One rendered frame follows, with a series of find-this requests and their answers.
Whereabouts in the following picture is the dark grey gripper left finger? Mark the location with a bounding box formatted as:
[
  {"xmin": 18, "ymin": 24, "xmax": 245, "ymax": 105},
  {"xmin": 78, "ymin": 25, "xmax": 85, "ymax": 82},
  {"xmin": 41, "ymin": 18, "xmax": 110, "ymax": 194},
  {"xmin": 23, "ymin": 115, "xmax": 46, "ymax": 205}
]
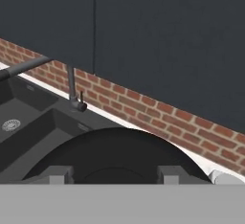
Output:
[{"xmin": 23, "ymin": 165, "xmax": 76, "ymax": 185}]

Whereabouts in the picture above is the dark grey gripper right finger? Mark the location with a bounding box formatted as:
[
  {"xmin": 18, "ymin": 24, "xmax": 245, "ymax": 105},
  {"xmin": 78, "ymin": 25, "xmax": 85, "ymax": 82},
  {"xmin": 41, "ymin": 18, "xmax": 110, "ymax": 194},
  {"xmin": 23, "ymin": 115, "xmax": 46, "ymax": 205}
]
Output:
[{"xmin": 156, "ymin": 165, "xmax": 212, "ymax": 185}]

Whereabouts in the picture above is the black kitchen sink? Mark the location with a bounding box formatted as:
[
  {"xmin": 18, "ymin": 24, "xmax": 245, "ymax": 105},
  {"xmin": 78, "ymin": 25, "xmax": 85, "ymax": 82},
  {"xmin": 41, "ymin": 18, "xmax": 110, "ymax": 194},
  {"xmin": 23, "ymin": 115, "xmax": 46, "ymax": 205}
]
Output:
[{"xmin": 0, "ymin": 74, "xmax": 135, "ymax": 184}]

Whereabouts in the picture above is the white rounded object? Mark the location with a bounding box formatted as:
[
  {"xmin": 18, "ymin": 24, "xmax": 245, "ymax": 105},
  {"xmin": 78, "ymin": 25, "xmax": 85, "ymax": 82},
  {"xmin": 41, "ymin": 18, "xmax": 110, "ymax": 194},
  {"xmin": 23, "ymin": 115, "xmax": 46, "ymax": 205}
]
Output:
[{"xmin": 209, "ymin": 168, "xmax": 245, "ymax": 185}]

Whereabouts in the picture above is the dark grey sink tap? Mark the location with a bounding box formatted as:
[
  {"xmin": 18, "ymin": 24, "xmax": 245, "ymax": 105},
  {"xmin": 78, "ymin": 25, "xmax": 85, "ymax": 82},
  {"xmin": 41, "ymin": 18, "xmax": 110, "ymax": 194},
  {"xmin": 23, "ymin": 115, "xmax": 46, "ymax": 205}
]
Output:
[{"xmin": 0, "ymin": 55, "xmax": 88, "ymax": 113}]

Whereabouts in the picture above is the dark grey cupboard door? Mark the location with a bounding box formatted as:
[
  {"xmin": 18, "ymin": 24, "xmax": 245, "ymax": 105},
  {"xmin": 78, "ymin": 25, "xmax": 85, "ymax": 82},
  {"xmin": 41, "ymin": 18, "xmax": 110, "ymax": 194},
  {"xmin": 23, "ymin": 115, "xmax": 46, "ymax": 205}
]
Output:
[
  {"xmin": 0, "ymin": 0, "xmax": 96, "ymax": 75},
  {"xmin": 94, "ymin": 0, "xmax": 245, "ymax": 135}
]

